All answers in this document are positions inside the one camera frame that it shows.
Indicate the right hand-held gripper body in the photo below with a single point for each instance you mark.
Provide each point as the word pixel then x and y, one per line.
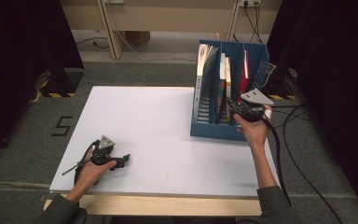
pixel 251 109

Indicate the blue file rack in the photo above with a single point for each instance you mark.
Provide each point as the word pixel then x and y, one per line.
pixel 205 130

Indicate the teal picture book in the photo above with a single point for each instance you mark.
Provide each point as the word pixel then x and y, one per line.
pixel 222 67

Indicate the beige desk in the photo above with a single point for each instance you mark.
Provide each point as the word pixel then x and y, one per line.
pixel 167 18

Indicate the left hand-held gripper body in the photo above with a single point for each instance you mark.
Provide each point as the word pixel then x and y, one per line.
pixel 102 154

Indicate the white wall socket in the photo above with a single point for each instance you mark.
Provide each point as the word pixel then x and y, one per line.
pixel 250 2

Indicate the black curtain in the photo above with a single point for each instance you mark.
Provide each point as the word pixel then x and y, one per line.
pixel 338 46
pixel 18 62

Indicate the person's left hand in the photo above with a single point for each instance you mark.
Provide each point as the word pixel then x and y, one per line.
pixel 90 177

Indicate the yellow book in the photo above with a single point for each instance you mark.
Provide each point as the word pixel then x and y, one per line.
pixel 228 93

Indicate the black chair armrest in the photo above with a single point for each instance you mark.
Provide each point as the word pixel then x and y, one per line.
pixel 80 216

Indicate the red book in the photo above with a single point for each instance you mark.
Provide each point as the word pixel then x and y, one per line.
pixel 245 81

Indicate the black base with hazard tape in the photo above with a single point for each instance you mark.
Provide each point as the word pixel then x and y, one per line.
pixel 276 88
pixel 65 82

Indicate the cardboard box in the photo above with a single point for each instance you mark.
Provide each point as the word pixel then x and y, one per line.
pixel 137 37

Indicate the wooden table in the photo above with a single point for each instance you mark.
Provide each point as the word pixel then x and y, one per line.
pixel 167 205

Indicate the person's right hand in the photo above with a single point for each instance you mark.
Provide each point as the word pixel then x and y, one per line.
pixel 256 133

